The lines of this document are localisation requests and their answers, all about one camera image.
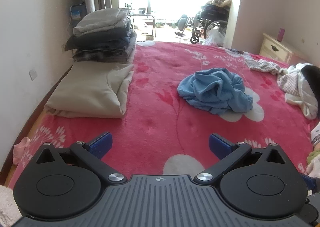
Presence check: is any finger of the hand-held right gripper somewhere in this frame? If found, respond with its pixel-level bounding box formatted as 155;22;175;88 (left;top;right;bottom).
301;174;320;192

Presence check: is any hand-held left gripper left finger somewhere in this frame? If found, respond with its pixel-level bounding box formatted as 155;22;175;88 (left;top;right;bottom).
36;132;127;184

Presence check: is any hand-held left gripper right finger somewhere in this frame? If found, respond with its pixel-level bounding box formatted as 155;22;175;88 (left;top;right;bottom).
194;134;285;184

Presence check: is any light blue printed t-shirt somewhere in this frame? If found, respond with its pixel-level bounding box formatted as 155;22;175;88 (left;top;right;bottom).
177;67;254;115

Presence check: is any white and black clothes pile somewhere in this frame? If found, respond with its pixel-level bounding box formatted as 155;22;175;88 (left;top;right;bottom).
277;63;320;120

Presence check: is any stack of folded clothes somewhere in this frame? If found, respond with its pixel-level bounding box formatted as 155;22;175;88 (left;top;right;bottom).
64;8;137;63

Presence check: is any green and white garment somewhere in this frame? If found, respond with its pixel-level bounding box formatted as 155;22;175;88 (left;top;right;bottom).
306;149;320;179

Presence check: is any patterned white garment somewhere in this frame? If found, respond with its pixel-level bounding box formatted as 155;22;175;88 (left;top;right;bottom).
311;122;320;147

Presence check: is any folded beige garment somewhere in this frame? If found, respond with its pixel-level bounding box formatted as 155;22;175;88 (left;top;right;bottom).
44;63;135;119

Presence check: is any red floral blanket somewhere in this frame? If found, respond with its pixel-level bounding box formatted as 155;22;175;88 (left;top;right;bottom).
7;40;320;190

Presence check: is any pink slipper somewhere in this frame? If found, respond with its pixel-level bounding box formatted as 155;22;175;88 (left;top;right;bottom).
12;137;30;165

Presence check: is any checked grey garment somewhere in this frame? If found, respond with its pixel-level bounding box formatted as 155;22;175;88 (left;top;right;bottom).
244;58;288;75

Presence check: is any white plastic bag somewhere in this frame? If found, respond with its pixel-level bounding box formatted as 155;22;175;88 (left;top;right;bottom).
202;29;227;47

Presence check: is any cream nightstand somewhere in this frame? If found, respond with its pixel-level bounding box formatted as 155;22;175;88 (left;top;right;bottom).
259;33;300;63

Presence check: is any white fluffy towel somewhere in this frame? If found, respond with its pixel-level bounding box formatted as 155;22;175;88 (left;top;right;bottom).
0;185;18;227

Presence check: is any black wheelchair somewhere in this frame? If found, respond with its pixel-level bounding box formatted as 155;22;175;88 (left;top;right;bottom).
175;0;232;44

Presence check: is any small folding table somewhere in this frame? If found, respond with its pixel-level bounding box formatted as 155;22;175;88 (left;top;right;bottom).
126;8;158;37

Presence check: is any blue wall device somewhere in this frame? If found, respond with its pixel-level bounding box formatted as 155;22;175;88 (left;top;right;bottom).
69;3;87;20

